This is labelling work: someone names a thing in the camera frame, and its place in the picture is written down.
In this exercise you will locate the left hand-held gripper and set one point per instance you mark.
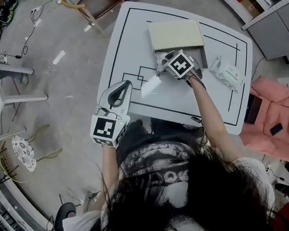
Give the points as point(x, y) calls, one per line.
point(119, 107)

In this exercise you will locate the wooden chair with brown seat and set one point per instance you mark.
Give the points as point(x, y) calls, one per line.
point(98, 3)

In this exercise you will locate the white printed t-shirt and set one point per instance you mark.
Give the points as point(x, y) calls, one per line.
point(168, 184)

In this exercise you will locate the dark flat box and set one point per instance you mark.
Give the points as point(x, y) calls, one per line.
point(254, 109)

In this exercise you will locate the grey box with cream lid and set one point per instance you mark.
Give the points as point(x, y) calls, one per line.
point(174, 35)

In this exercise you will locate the black phone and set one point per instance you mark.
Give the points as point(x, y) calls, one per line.
point(276, 129)

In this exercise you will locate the white green wipes packet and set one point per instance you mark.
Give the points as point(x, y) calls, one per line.
point(228, 74)

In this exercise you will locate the brown cardboard box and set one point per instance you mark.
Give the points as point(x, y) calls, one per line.
point(250, 7)

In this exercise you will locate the floral stool with yellow frame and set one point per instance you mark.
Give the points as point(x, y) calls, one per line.
point(23, 152)

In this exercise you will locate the pink jacket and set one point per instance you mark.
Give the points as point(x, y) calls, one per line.
point(276, 107)

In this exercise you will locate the person's black trousers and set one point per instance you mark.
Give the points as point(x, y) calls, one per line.
point(136, 134)

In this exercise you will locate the person's left forearm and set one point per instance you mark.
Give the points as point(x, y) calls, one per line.
point(110, 168)

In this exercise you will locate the person's right forearm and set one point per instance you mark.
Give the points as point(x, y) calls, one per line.
point(212, 115)

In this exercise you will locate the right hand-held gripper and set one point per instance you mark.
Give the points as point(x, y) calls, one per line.
point(180, 65)

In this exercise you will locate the grey metal cabinet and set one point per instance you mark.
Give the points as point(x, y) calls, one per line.
point(275, 32)

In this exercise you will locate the white power strip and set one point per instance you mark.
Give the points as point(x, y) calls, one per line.
point(34, 10)

